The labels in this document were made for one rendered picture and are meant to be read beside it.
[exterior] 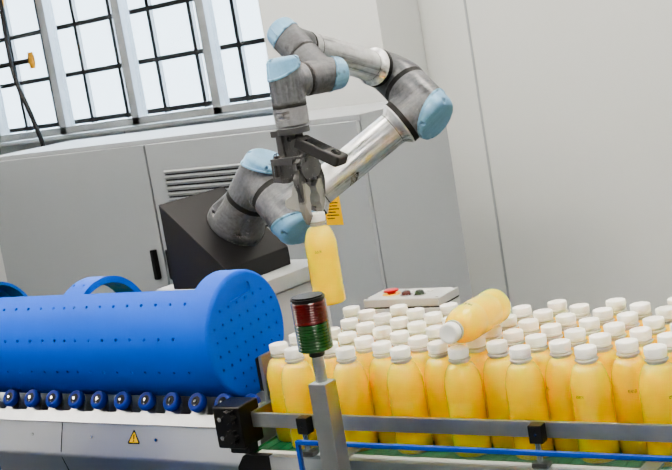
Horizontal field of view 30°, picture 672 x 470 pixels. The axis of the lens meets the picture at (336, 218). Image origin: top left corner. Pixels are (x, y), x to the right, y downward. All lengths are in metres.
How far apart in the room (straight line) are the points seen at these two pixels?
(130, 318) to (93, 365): 0.17
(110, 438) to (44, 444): 0.22
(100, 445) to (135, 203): 2.17
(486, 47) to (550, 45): 0.31
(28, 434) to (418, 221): 1.82
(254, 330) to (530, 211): 2.74
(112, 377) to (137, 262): 2.22
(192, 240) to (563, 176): 2.49
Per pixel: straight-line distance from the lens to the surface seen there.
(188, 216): 3.18
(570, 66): 5.21
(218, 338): 2.73
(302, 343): 2.24
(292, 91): 2.70
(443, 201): 4.60
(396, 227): 4.37
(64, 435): 3.11
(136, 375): 2.89
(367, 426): 2.45
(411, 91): 3.06
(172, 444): 2.88
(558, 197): 5.33
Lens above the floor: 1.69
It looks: 8 degrees down
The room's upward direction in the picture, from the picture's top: 9 degrees counter-clockwise
